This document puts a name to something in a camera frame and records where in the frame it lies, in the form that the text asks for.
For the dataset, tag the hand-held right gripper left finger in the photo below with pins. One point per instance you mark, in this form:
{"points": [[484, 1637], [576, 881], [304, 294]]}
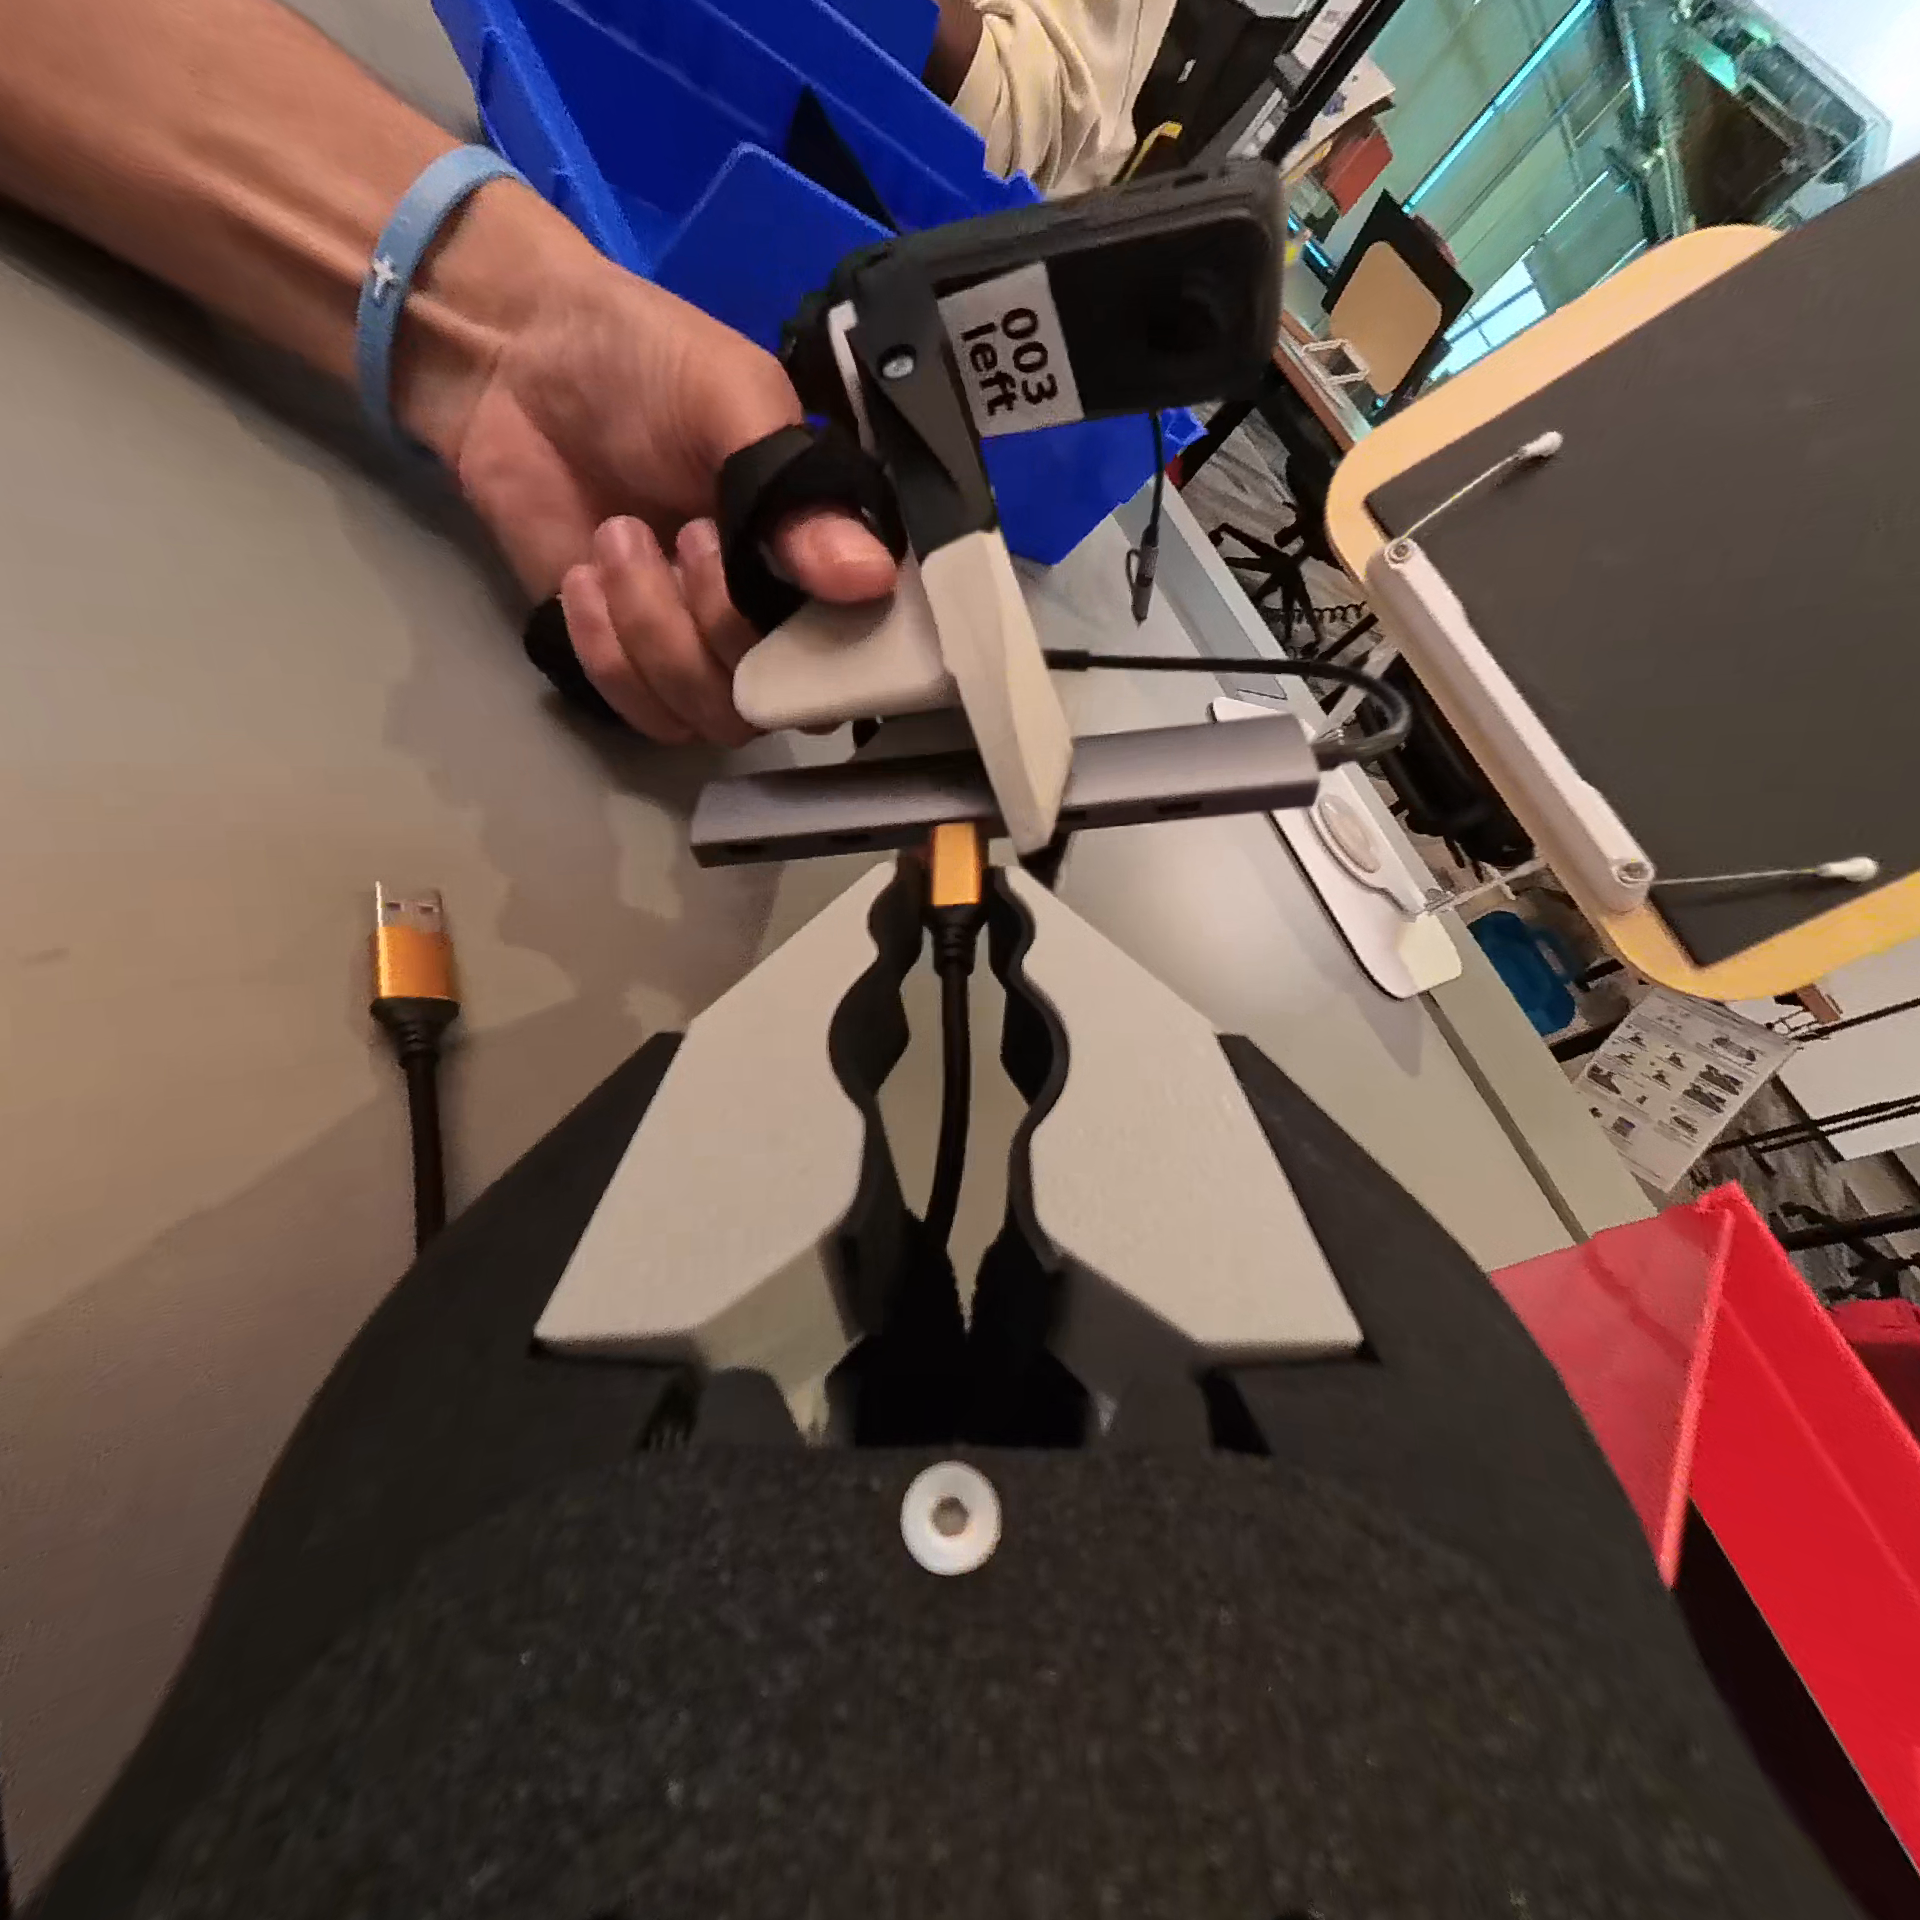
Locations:
{"points": [[720, 1200]]}

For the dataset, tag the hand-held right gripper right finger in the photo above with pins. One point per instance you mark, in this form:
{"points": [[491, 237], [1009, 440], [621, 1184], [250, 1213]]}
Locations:
{"points": [[1184, 1200]]}

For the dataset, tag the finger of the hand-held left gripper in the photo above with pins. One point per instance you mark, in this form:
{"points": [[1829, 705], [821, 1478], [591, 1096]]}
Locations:
{"points": [[1005, 674], [854, 669]]}

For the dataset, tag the grey USB hub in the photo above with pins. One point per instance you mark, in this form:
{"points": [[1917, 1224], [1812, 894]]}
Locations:
{"points": [[1171, 781]]}

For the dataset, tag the blue storage bin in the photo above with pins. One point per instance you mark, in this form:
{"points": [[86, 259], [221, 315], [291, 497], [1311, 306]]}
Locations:
{"points": [[751, 151]]}

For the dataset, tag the red storage bin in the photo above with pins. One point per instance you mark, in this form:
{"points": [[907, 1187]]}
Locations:
{"points": [[1801, 1425]]}

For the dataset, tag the person's left forearm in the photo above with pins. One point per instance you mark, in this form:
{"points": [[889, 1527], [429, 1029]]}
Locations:
{"points": [[194, 135]]}

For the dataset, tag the grey desk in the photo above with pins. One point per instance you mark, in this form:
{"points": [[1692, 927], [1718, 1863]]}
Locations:
{"points": [[225, 750]]}

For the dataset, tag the person's left hand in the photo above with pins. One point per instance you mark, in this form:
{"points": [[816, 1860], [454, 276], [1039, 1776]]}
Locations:
{"points": [[601, 405]]}

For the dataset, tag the wooden board with black panel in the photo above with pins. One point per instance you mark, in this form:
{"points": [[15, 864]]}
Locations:
{"points": [[1725, 524], [1389, 309]]}

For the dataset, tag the blue plastic container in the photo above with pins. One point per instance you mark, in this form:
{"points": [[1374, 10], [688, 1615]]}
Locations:
{"points": [[1523, 974]]}

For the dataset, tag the white tablet stand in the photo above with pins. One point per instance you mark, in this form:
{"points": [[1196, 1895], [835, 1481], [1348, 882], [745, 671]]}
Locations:
{"points": [[1500, 705]]}

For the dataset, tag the printed paper sheet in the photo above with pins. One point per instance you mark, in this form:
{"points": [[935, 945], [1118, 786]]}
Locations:
{"points": [[1680, 1081]]}

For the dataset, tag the blue wristband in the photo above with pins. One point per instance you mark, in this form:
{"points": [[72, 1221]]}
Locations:
{"points": [[392, 285]]}

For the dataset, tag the red stool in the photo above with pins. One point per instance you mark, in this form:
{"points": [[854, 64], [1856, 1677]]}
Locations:
{"points": [[1875, 1342]]}

